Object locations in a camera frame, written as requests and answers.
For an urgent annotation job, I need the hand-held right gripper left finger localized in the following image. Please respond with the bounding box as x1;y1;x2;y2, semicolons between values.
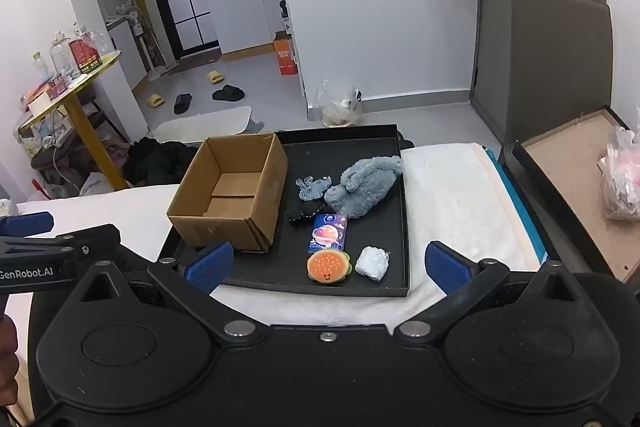
64;241;266;346

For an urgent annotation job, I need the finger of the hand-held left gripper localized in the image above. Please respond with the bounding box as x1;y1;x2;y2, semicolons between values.
0;212;55;237
0;223;122;258

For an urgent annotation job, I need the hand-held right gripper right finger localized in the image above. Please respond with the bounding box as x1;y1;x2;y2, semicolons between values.
393;241;596;347

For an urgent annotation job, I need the brown cardboard box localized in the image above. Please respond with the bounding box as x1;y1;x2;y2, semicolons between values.
167;133;289;254

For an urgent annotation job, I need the black tray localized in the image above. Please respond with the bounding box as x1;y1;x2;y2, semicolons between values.
157;123;412;298

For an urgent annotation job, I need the grey-blue fluffy plush toy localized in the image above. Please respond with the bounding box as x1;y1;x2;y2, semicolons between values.
324;155;405;219

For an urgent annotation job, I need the orange burger plush toy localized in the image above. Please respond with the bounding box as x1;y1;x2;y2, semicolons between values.
306;249;354;283

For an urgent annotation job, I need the black soft pouch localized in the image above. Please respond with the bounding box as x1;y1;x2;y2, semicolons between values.
287;198;328;224

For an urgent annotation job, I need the person's left hand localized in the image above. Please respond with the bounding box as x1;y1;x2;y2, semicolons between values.
0;318;21;413

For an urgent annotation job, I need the white blanket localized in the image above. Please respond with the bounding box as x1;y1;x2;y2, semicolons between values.
10;142;543;323

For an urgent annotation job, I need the white wrapped tissue packet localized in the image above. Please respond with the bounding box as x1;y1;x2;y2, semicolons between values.
355;246;391;282

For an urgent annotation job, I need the blue bed sheet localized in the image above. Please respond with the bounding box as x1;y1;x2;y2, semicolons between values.
485;149;550;265

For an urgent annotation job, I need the black clothes pile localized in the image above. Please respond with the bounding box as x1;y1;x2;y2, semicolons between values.
122;136;203;185

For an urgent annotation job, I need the yellow round table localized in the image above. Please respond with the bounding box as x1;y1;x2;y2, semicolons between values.
17;50;128;190

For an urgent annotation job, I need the blue purple tissue packet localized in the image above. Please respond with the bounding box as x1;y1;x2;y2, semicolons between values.
307;213;347;253

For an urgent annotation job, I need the small blue patterned plush toy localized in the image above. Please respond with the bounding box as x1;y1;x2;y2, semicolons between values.
296;175;333;202

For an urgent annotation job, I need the pink small box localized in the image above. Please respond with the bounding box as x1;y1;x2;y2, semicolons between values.
45;74;68;98

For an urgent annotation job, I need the white floor mat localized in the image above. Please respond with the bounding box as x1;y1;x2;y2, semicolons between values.
150;106;253;142

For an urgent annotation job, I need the black framed brown board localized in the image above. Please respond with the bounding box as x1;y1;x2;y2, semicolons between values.
512;106;640;283

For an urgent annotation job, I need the clear glass jar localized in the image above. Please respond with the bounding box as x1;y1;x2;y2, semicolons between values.
49;32;73;75

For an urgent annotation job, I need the red box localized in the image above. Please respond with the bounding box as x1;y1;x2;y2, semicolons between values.
67;39;102;75

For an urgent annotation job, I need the clear plastic bag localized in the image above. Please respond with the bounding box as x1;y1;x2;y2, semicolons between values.
316;79;365;128

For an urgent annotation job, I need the pink white plastic bag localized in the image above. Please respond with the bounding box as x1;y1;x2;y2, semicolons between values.
598;125;640;222

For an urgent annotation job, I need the white standing fan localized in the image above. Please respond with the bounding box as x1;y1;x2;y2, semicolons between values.
117;0;173;82

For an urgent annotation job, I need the orange cardboard box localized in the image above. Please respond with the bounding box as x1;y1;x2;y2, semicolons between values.
272;32;299;76

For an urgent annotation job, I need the grey-brown padded panel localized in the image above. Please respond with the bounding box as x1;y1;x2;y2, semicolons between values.
500;0;613;168

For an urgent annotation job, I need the white shelf unit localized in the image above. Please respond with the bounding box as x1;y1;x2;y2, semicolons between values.
280;0;307;98

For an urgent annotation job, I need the grey door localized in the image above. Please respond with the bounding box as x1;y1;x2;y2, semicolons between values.
470;0;611;142

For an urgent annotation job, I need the white kitchen cabinet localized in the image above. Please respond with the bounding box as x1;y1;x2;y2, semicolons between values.
201;0;288;55

